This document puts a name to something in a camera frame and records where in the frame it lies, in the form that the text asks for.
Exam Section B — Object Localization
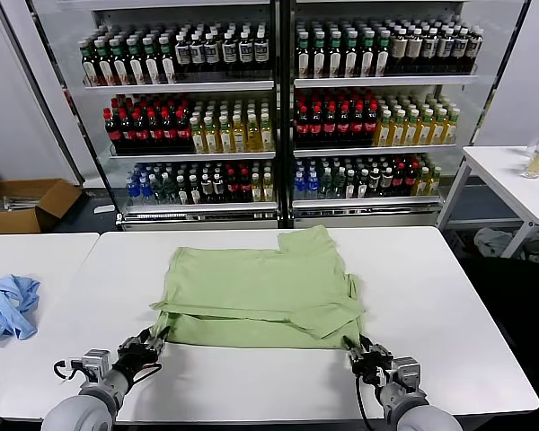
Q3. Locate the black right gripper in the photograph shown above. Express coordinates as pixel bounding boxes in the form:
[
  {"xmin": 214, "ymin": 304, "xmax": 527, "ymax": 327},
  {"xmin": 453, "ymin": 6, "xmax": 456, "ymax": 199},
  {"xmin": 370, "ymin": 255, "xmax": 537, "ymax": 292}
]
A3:
[{"xmin": 342, "ymin": 333, "xmax": 395, "ymax": 387}]

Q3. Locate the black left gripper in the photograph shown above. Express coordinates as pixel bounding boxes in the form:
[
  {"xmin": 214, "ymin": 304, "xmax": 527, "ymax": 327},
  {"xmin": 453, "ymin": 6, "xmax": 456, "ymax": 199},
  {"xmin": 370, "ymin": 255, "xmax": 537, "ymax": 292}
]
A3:
[{"xmin": 111, "ymin": 326, "xmax": 172, "ymax": 375}]

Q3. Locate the green polo shirt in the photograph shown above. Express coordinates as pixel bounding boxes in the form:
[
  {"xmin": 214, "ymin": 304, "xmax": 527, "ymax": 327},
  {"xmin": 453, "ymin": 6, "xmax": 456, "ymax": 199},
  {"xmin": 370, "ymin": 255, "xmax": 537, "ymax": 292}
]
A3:
[{"xmin": 148, "ymin": 224, "xmax": 368, "ymax": 351}]

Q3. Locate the beverage cooler cabinet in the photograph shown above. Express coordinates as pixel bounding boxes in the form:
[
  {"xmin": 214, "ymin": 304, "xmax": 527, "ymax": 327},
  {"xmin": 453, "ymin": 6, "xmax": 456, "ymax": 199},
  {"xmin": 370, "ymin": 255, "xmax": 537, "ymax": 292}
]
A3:
[
  {"xmin": 89, "ymin": 0, "xmax": 293, "ymax": 231},
  {"xmin": 287, "ymin": 0, "xmax": 482, "ymax": 229}
]

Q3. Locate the crumpled light blue shirt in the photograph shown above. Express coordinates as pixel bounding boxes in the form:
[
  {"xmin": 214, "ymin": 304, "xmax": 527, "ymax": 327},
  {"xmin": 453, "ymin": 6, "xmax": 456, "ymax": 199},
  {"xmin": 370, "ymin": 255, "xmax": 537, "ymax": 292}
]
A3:
[{"xmin": 0, "ymin": 274, "xmax": 42, "ymax": 347}]

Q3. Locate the white cooler shelf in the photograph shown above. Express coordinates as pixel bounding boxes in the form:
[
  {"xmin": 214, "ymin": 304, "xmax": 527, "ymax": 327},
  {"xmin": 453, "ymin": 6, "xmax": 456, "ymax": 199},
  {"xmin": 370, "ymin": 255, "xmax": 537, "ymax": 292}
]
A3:
[
  {"xmin": 293, "ymin": 75, "xmax": 480, "ymax": 89},
  {"xmin": 83, "ymin": 80, "xmax": 276, "ymax": 93},
  {"xmin": 293, "ymin": 143, "xmax": 459, "ymax": 158},
  {"xmin": 121, "ymin": 200, "xmax": 279, "ymax": 221},
  {"xmin": 291, "ymin": 196, "xmax": 444, "ymax": 216},
  {"xmin": 110, "ymin": 151, "xmax": 278, "ymax": 162}
]

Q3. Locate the crumpled grey cloth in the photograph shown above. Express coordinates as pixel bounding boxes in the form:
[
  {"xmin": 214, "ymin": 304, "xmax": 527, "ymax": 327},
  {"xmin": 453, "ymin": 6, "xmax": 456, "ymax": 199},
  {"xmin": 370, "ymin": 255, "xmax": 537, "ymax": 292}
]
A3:
[{"xmin": 473, "ymin": 227, "xmax": 522, "ymax": 259}]

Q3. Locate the open cardboard box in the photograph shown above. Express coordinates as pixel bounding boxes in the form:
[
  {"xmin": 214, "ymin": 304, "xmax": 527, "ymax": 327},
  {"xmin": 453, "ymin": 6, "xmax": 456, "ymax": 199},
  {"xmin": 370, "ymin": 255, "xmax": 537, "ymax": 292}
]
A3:
[{"xmin": 0, "ymin": 178, "xmax": 84, "ymax": 234}]

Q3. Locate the bundle of metal rods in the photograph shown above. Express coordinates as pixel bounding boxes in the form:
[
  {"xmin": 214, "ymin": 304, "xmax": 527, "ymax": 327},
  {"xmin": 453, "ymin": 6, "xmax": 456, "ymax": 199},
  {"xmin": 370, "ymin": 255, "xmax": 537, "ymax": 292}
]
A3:
[{"xmin": 0, "ymin": 193, "xmax": 44, "ymax": 212}]

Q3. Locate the white side table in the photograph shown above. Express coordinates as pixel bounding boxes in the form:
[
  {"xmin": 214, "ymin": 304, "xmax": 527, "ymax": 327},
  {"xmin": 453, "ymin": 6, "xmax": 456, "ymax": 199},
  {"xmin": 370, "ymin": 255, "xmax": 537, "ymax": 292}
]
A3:
[{"xmin": 435, "ymin": 144, "xmax": 539, "ymax": 259}]

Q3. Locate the dark bottle green cap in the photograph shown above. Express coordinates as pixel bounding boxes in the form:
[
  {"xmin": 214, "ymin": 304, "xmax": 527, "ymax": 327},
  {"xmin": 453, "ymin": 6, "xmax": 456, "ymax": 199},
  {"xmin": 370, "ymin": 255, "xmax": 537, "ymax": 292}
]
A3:
[
  {"xmin": 343, "ymin": 31, "xmax": 360, "ymax": 78},
  {"xmin": 328, "ymin": 31, "xmax": 344, "ymax": 78},
  {"xmin": 110, "ymin": 39, "xmax": 129, "ymax": 86},
  {"xmin": 158, "ymin": 37, "xmax": 178, "ymax": 84},
  {"xmin": 127, "ymin": 39, "xmax": 146, "ymax": 85},
  {"xmin": 143, "ymin": 38, "xmax": 162, "ymax": 85},
  {"xmin": 359, "ymin": 31, "xmax": 376, "ymax": 78},
  {"xmin": 296, "ymin": 31, "xmax": 313, "ymax": 79},
  {"xmin": 312, "ymin": 31, "xmax": 329, "ymax": 79},
  {"xmin": 81, "ymin": 41, "xmax": 99, "ymax": 86},
  {"xmin": 375, "ymin": 30, "xmax": 392, "ymax": 77},
  {"xmin": 95, "ymin": 40, "xmax": 114, "ymax": 86}
]

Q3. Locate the dark bottle white blue label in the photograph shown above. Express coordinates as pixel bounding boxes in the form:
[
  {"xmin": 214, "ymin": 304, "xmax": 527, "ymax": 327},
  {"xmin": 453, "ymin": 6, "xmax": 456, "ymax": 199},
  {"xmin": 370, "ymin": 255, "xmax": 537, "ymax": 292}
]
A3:
[
  {"xmin": 452, "ymin": 28, "xmax": 470, "ymax": 66},
  {"xmin": 422, "ymin": 28, "xmax": 439, "ymax": 67},
  {"xmin": 253, "ymin": 29, "xmax": 270, "ymax": 68},
  {"xmin": 205, "ymin": 32, "xmax": 222, "ymax": 71},
  {"xmin": 238, "ymin": 31, "xmax": 255, "ymax": 69},
  {"xmin": 190, "ymin": 33, "xmax": 208, "ymax": 71},
  {"xmin": 221, "ymin": 31, "xmax": 239, "ymax": 70},
  {"xmin": 437, "ymin": 28, "xmax": 455, "ymax": 67},
  {"xmin": 466, "ymin": 28, "xmax": 484, "ymax": 66},
  {"xmin": 174, "ymin": 34, "xmax": 191, "ymax": 72}
]

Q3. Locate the dark bottle beige label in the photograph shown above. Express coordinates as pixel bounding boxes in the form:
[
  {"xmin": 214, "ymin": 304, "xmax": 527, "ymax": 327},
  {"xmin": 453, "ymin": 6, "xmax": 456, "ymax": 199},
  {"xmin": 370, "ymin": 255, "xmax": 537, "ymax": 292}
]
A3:
[
  {"xmin": 392, "ymin": 28, "xmax": 410, "ymax": 68},
  {"xmin": 407, "ymin": 28, "xmax": 425, "ymax": 68}
]

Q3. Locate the open glass cooler door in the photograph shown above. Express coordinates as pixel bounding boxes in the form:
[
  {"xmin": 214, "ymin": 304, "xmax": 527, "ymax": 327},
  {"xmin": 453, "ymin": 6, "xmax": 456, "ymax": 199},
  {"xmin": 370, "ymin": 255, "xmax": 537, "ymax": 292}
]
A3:
[
  {"xmin": 0, "ymin": 0, "xmax": 120, "ymax": 217},
  {"xmin": 435, "ymin": 0, "xmax": 535, "ymax": 228}
]

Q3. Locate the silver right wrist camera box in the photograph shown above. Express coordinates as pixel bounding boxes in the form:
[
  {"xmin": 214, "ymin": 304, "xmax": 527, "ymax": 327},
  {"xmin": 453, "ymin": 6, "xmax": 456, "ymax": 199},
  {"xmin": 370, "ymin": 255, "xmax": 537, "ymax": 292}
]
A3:
[{"xmin": 388, "ymin": 356, "xmax": 426, "ymax": 396}]

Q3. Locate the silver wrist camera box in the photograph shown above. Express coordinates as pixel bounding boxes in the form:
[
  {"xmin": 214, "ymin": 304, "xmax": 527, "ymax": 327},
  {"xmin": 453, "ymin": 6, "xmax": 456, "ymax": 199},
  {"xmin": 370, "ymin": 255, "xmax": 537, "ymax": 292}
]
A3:
[
  {"xmin": 69, "ymin": 348, "xmax": 113, "ymax": 385},
  {"xmin": 388, "ymin": 356, "xmax": 426, "ymax": 396}
]

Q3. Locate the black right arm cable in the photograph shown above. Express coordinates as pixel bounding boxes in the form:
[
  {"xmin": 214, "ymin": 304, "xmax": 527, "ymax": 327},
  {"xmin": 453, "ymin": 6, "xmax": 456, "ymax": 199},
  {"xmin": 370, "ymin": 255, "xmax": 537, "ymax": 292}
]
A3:
[{"xmin": 352, "ymin": 376, "xmax": 374, "ymax": 431}]

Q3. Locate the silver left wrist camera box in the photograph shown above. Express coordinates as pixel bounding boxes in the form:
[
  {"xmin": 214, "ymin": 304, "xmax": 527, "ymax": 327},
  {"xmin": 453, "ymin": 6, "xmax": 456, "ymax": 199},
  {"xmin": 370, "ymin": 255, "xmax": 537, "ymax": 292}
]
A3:
[{"xmin": 69, "ymin": 348, "xmax": 113, "ymax": 385}]

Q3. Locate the black left camera cable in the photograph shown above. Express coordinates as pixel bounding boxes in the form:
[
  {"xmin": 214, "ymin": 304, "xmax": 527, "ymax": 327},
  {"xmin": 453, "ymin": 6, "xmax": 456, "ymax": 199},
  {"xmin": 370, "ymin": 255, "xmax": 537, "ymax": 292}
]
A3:
[{"xmin": 52, "ymin": 357, "xmax": 85, "ymax": 383}]

